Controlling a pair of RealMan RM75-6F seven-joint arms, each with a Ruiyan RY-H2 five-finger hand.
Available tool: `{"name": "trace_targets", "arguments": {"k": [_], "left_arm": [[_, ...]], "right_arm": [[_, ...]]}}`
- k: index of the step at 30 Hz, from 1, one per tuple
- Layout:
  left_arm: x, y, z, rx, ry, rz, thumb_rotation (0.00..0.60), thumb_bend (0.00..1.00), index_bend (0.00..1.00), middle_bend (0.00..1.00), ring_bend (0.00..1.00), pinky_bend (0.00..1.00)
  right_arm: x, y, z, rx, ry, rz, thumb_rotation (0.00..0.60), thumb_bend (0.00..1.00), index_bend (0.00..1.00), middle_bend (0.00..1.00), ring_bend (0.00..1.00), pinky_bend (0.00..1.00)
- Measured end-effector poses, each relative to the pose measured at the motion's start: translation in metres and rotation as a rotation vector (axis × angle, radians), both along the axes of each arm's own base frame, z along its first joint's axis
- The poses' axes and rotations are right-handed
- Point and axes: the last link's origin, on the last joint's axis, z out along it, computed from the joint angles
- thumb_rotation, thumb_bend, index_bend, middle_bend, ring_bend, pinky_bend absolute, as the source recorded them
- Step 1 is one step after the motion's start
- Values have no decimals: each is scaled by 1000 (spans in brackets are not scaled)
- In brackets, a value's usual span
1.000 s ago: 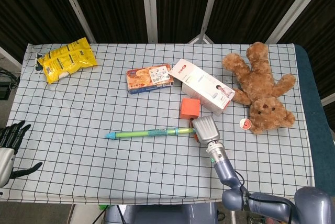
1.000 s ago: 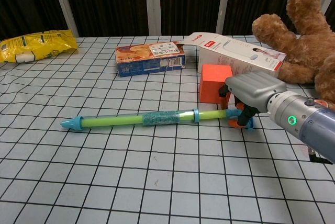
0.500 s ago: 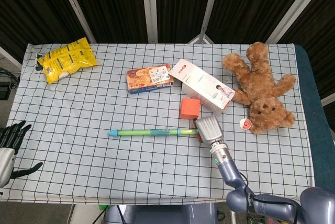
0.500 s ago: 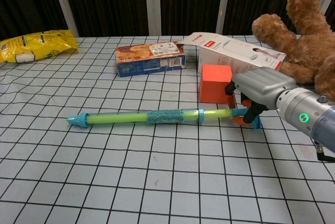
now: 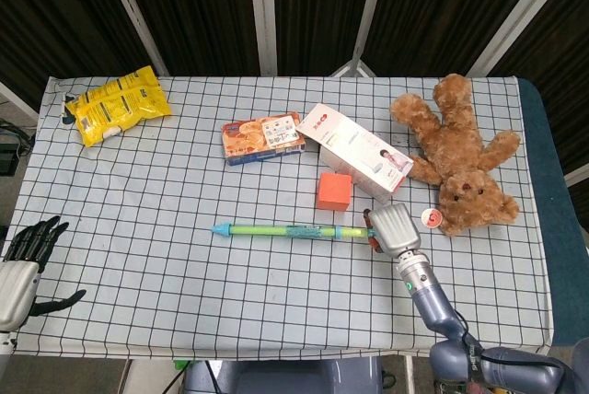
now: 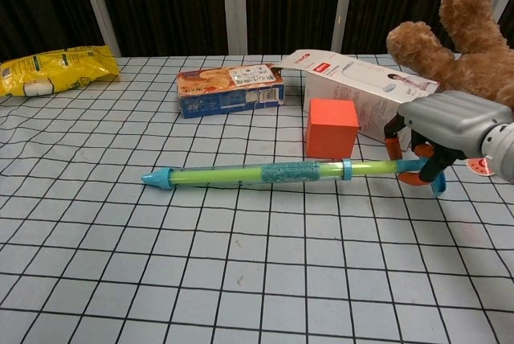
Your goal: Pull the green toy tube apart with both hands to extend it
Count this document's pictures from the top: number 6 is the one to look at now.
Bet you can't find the right silver orange-tipped robot hand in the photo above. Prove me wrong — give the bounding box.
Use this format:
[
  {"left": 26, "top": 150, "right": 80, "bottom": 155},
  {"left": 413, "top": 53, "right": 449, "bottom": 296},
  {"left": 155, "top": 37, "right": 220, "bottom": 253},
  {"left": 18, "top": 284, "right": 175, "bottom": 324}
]
[{"left": 383, "top": 90, "right": 514, "bottom": 187}]

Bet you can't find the blue green toy pump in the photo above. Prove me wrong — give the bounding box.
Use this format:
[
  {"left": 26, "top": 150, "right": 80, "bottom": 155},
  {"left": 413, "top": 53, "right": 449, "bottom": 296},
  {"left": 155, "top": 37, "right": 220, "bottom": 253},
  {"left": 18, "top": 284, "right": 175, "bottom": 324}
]
[{"left": 170, "top": 157, "right": 447, "bottom": 199}]

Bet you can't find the clear syringe barrel blue tip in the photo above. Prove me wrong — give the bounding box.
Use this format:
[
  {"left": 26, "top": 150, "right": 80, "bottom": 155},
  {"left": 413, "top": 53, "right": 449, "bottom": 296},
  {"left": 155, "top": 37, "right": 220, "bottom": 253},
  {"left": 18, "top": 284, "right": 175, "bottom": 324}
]
[{"left": 141, "top": 158, "right": 355, "bottom": 193}]

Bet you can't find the brown teddy bear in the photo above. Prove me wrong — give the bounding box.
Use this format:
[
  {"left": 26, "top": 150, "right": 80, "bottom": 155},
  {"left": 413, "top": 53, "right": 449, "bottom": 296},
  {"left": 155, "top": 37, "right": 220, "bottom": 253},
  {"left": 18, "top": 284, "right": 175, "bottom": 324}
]
[{"left": 385, "top": 0, "right": 514, "bottom": 111}]

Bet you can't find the white red carton box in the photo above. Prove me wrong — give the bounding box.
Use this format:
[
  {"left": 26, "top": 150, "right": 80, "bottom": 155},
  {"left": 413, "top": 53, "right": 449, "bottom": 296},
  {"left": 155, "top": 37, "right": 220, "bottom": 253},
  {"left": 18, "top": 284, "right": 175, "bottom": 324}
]
[{"left": 271, "top": 48, "right": 441, "bottom": 146}]

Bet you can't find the orange cube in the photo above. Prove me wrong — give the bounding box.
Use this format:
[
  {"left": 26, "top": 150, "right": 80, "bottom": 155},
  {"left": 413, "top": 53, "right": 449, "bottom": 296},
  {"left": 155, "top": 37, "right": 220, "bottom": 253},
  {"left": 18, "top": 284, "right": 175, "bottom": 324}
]
[{"left": 305, "top": 97, "right": 360, "bottom": 159}]

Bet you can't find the orange biscuit box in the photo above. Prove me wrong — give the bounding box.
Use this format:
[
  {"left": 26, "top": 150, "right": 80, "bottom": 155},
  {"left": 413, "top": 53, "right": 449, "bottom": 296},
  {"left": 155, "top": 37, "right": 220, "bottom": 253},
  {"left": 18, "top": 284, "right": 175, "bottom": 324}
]
[{"left": 176, "top": 63, "right": 287, "bottom": 120}]

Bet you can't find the checkered tablecloth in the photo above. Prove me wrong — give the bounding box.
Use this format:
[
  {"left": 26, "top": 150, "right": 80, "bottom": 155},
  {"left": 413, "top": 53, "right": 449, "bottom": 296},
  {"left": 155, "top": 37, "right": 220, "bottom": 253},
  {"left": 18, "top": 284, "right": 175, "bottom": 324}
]
[{"left": 0, "top": 53, "right": 514, "bottom": 344}]

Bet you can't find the yellow snack bag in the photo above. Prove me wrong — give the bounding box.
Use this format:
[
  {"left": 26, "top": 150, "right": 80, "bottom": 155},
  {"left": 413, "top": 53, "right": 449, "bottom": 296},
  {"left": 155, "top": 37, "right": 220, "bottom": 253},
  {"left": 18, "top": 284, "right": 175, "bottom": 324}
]
[{"left": 0, "top": 44, "right": 120, "bottom": 98}]

